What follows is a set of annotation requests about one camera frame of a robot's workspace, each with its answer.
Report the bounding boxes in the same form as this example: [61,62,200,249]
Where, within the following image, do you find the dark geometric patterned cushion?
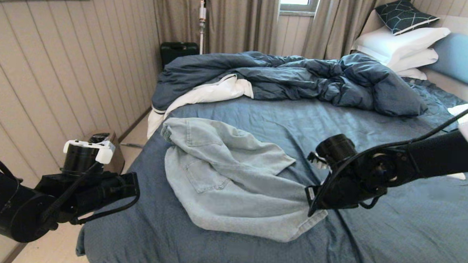
[374,0,442,38]

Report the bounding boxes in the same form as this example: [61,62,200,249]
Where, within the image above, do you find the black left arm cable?
[0,150,142,229]

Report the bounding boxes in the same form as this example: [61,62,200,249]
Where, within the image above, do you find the beige trash bin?
[86,131,127,175]

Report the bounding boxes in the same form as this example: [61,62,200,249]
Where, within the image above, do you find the small white pillow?
[396,68,429,81]

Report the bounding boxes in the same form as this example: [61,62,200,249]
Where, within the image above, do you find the light blue headboard pad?
[429,32,468,94]

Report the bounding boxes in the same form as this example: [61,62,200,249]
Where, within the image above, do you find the bed with blue sheet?
[75,64,468,263]

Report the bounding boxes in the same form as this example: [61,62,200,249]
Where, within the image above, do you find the white stick vacuum cleaner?
[197,0,207,54]

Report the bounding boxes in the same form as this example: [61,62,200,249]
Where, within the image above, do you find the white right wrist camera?
[307,150,330,170]

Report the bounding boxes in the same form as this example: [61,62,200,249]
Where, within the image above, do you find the black hard suitcase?
[159,40,201,70]

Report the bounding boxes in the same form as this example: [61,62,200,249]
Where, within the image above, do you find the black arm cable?
[0,150,142,229]
[309,92,468,223]

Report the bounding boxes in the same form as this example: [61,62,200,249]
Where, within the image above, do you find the medium white pillow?
[387,46,440,74]

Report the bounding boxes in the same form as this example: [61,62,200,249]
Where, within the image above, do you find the large white pillow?
[354,23,451,69]

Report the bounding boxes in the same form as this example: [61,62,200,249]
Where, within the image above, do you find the dark blue white-lined duvet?
[147,44,432,151]

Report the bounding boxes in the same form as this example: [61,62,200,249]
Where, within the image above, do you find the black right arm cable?
[309,92,468,223]

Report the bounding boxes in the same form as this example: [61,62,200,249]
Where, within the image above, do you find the light blue denim shorts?
[156,116,332,245]

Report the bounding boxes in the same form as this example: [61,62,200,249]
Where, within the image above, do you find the plain white pillow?
[445,102,468,186]

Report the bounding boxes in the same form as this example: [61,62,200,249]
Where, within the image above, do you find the narrow beige curtain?
[302,0,378,61]

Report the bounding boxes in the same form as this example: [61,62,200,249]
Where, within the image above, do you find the wide beige curtain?
[149,0,281,57]

